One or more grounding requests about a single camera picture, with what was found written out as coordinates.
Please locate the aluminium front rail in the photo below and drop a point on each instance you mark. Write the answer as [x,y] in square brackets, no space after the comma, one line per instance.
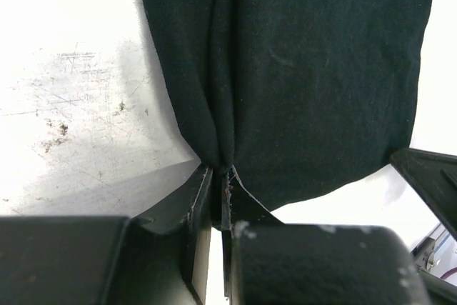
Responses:
[436,254]

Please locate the black t shirt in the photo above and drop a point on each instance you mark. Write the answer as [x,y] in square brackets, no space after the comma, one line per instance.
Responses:
[301,97]

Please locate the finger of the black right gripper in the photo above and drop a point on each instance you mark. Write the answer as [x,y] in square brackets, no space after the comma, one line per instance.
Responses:
[432,176]

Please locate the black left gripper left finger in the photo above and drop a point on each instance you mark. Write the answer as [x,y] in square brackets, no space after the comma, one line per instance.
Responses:
[186,213]

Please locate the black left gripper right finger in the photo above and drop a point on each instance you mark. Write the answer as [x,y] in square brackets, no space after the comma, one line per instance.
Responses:
[232,203]

